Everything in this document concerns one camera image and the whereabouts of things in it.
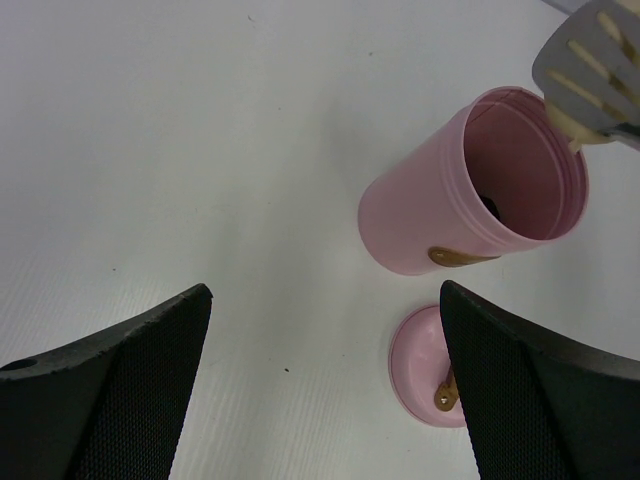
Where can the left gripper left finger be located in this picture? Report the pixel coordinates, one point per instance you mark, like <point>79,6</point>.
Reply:
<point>110,405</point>

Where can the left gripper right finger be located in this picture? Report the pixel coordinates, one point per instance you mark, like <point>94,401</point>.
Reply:
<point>537,404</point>

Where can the pink lunch box lid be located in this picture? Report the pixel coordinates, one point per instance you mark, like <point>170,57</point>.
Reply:
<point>420,370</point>

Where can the pink cylindrical lunch box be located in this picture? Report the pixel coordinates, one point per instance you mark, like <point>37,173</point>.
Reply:
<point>426,213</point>

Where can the round beige bun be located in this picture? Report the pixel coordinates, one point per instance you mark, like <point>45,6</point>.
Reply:
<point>575,127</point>

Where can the metal tongs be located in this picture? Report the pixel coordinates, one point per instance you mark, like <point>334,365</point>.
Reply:
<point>590,65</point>

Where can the black white sushi piece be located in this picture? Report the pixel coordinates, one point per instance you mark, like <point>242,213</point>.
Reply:
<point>491,207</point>

